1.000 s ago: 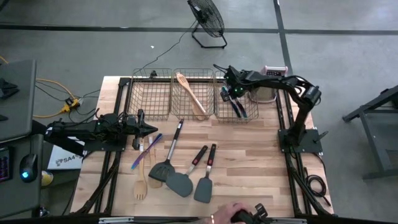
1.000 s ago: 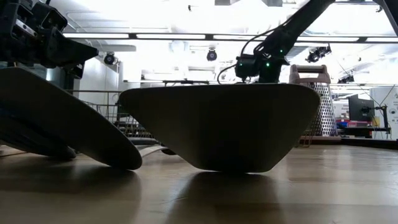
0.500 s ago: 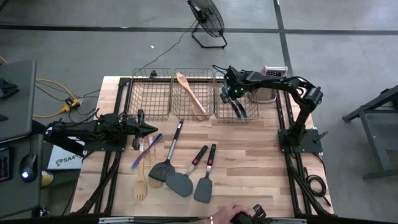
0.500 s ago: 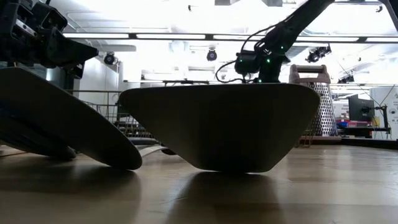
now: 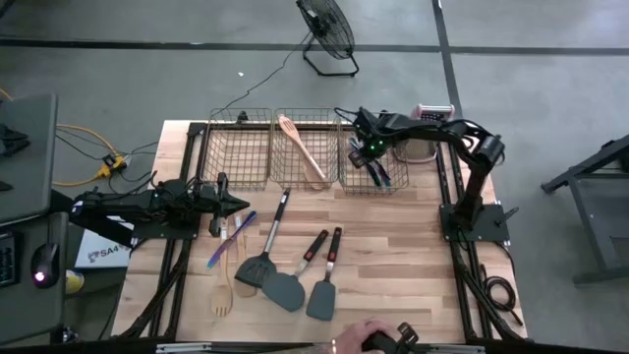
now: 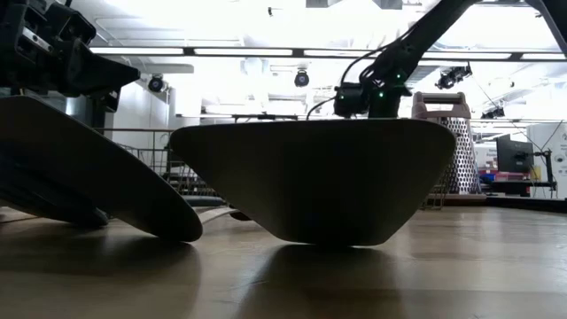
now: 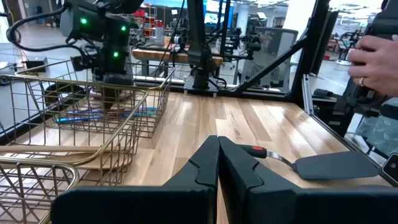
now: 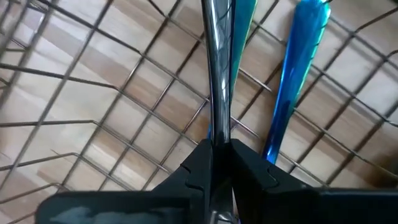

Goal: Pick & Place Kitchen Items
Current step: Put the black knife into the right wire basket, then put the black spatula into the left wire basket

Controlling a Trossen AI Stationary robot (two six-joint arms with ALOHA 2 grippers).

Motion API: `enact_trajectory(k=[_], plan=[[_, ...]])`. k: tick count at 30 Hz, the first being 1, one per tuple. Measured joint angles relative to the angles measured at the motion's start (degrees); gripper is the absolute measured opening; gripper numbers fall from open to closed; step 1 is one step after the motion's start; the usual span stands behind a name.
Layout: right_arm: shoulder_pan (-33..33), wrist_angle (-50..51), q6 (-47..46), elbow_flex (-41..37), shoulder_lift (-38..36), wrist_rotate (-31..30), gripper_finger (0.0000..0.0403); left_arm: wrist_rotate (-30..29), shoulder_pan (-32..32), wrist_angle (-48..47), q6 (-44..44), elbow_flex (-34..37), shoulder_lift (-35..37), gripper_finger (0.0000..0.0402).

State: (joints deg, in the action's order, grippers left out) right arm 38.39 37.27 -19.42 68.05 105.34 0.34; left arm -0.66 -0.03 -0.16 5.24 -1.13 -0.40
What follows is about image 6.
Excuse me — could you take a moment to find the dark background desk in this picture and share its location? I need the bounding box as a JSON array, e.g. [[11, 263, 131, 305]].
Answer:
[[485, 179, 559, 198]]

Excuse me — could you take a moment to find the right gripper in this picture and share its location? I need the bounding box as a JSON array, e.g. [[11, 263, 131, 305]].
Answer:
[[368, 82, 414, 120]]

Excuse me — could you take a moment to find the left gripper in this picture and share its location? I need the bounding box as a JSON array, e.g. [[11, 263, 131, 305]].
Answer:
[[0, 0, 141, 113]]

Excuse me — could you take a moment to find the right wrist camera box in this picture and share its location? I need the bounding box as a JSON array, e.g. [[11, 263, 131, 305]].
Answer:
[[333, 82, 371, 119]]

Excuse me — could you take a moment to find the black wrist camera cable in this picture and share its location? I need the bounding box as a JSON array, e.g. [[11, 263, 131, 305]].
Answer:
[[306, 95, 338, 121]]

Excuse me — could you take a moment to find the white background cabinet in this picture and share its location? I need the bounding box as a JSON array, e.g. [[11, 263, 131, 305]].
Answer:
[[525, 122, 567, 199]]

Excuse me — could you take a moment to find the overhead light bar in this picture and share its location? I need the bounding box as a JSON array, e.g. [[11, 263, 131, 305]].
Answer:
[[88, 45, 567, 62]]

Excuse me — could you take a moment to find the slotted black steel-handled spatula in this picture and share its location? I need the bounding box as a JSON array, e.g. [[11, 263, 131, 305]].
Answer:
[[0, 176, 111, 230]]

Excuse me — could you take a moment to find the rectangular grey spatula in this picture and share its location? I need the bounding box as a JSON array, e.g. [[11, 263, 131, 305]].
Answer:
[[169, 118, 458, 247]]

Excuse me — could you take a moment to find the black computer monitor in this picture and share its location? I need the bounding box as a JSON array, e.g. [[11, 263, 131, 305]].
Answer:
[[495, 134, 535, 175]]

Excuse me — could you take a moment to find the rounded grey spatula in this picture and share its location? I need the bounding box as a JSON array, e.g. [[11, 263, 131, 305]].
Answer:
[[0, 95, 252, 244]]

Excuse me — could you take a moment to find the black ceiling fixture cluster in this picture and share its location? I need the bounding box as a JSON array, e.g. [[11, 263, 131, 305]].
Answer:
[[436, 65, 473, 90]]

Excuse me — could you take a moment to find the pink handled box grater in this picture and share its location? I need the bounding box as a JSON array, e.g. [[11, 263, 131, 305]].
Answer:
[[410, 90, 486, 206]]

